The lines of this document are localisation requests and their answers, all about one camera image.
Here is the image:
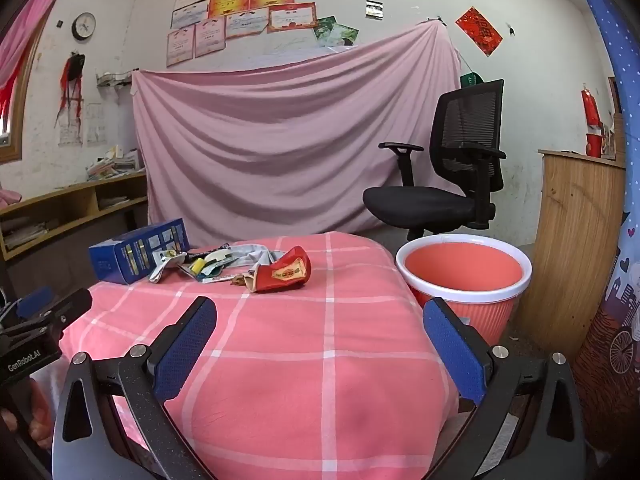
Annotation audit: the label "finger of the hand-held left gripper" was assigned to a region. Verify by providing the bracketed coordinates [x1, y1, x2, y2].
[20, 288, 94, 341]
[0, 286, 56, 328]

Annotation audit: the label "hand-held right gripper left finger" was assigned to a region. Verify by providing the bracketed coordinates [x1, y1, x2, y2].
[51, 296, 218, 480]

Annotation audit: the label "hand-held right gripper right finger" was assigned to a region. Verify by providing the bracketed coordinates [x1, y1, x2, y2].
[422, 296, 587, 480]

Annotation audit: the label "coral bucket with white rim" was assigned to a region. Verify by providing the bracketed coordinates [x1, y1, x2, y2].
[396, 234, 532, 346]

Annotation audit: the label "white squeezed tube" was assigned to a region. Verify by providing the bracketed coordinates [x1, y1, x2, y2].
[149, 249, 188, 285]

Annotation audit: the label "grey plastic bag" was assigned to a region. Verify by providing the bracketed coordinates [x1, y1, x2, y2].
[192, 242, 281, 272]

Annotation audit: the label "red packet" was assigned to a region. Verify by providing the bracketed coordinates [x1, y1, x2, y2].
[247, 246, 312, 294]

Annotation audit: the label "person's left hand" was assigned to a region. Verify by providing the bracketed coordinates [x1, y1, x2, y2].
[0, 379, 55, 452]

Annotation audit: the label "blue cardboard box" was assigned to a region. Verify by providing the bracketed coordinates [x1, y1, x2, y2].
[89, 218, 190, 284]

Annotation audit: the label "wooden shelf desk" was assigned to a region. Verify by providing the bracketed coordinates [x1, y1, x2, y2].
[0, 172, 148, 261]

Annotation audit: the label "pink checked blanket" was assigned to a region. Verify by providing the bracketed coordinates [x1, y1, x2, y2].
[47, 232, 461, 480]

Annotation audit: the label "black mesh office chair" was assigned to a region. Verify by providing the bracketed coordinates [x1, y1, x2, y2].
[362, 79, 507, 242]

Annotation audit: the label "stack of books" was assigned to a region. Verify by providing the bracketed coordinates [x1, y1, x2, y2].
[85, 145, 143, 181]

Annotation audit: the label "wooden cabinet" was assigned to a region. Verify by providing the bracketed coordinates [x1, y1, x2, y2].
[517, 149, 628, 361]

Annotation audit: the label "pink hanging sheet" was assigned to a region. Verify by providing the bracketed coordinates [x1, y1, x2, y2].
[131, 21, 462, 248]

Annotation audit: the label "red tassel decoration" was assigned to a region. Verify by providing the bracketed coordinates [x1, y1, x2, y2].
[55, 52, 86, 121]

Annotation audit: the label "red hanging lantern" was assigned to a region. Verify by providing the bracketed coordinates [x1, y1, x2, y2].
[581, 85, 605, 128]

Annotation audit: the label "pink window curtain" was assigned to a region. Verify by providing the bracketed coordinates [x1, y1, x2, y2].
[0, 0, 81, 116]

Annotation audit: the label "red diamond paper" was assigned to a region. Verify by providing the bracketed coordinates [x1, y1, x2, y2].
[455, 6, 503, 57]

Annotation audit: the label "blue printed curtain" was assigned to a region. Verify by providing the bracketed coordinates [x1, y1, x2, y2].
[562, 0, 640, 458]

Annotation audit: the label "green photo prints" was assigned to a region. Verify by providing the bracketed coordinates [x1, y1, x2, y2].
[314, 15, 361, 51]

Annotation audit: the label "paper wall calendar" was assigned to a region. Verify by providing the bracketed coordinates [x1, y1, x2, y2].
[59, 102, 105, 148]

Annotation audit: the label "wooden window frame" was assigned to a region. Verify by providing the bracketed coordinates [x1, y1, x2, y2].
[0, 20, 48, 163]

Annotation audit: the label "small wall shelf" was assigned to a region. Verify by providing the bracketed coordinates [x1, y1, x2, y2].
[96, 70, 133, 90]

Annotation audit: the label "round wall clock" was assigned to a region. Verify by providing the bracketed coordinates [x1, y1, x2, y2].
[71, 12, 96, 42]

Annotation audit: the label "wooden picture frame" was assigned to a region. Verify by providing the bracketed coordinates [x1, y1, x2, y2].
[607, 76, 623, 116]

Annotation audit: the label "group of wall certificates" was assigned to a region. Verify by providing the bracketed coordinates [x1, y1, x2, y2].
[166, 0, 347, 68]

